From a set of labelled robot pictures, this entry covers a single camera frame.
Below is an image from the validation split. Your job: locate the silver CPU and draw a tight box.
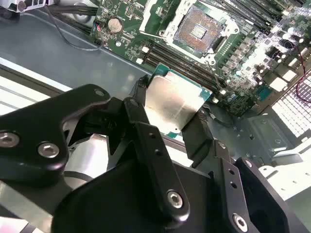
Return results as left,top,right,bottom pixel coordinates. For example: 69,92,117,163
143,62,213,139

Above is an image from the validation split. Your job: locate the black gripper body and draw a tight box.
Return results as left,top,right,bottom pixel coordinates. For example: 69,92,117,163
51,157,234,233

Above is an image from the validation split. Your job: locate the metal socket cover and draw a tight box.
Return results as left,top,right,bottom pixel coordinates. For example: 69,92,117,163
139,0,185,42

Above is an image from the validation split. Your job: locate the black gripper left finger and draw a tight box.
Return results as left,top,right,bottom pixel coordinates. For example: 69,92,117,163
0,75,190,228

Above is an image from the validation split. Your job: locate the thin wire locking lever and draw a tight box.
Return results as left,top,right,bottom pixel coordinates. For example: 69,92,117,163
206,60,224,90

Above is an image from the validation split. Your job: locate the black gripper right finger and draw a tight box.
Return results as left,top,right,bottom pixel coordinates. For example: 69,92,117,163
182,104,308,233

